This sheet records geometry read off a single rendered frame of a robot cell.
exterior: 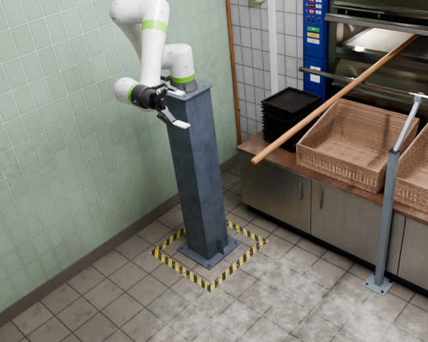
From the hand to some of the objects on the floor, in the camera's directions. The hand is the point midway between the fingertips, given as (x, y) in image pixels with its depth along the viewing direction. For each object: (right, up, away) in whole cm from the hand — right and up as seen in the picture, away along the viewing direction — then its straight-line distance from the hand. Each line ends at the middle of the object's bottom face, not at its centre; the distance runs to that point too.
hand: (183, 110), depth 184 cm
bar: (+111, -85, +121) cm, 185 cm away
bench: (+138, -81, +122) cm, 201 cm away
